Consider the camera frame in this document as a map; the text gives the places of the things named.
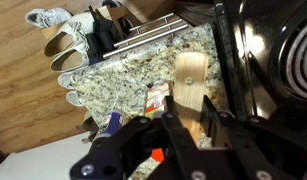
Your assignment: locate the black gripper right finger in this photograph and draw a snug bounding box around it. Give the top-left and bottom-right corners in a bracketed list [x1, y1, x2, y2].
[202, 95, 307, 180]

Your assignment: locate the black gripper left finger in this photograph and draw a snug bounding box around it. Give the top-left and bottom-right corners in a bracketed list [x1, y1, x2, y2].
[69, 115, 181, 180]

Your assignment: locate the wooden cooking stick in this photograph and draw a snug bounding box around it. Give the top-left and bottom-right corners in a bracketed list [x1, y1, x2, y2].
[173, 52, 208, 143]

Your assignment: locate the black electric stove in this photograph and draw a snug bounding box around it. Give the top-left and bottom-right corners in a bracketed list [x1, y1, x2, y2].
[174, 0, 307, 135]

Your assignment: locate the blue white-lidded jar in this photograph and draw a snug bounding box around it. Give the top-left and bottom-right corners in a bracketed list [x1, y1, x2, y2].
[93, 109, 124, 142]

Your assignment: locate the red-capped spice jar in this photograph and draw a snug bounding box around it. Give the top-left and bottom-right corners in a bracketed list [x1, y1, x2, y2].
[144, 82, 170, 118]

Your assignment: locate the beige slip-on shoe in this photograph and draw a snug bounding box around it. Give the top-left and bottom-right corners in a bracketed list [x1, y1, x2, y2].
[44, 12, 94, 57]

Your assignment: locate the white sneaker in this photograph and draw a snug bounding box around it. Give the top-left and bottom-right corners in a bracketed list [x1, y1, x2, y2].
[25, 8, 72, 29]

